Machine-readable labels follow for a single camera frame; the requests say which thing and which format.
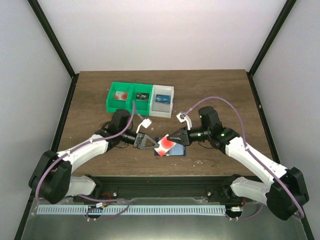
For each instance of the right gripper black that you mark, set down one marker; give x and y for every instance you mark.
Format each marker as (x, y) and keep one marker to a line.
(185, 137)

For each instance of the black frame post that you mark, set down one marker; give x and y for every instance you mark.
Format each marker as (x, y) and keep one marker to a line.
(280, 20)
(44, 22)

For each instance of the blue card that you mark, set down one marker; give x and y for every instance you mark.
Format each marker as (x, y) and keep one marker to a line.
(164, 99)

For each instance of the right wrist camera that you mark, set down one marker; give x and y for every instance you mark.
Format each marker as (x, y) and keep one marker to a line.
(184, 118)

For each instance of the right black frame post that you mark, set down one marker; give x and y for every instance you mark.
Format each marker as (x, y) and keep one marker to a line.
(280, 20)

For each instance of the green bin middle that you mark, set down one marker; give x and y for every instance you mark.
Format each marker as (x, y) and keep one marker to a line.
(142, 107)

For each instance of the dark green card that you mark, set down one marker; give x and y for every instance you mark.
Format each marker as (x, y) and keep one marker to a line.
(142, 96)

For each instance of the green bin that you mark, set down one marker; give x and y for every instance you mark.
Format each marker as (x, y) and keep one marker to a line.
(111, 103)
(142, 107)

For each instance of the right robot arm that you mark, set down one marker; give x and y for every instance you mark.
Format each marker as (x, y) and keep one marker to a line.
(281, 189)

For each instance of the red white card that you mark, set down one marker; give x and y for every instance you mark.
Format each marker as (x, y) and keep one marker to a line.
(121, 95)
(164, 146)

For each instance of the white bin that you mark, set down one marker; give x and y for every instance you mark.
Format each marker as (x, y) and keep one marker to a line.
(161, 104)

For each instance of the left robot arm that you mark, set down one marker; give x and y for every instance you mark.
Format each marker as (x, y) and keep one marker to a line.
(62, 164)

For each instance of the black aluminium frame rail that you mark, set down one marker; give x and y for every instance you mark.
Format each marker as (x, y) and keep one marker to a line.
(214, 188)

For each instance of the green bin left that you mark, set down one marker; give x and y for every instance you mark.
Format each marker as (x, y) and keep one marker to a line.
(111, 103)

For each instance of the left black frame post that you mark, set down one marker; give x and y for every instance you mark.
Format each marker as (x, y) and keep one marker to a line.
(44, 22)

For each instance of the navy blue card holder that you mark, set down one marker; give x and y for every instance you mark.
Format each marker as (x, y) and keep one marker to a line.
(177, 150)

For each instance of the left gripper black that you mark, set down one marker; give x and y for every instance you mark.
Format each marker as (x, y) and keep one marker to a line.
(137, 140)

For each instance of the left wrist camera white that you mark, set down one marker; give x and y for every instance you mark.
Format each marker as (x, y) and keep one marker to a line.
(145, 124)

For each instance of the light blue slotted cable duct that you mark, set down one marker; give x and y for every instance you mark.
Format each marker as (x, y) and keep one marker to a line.
(135, 210)

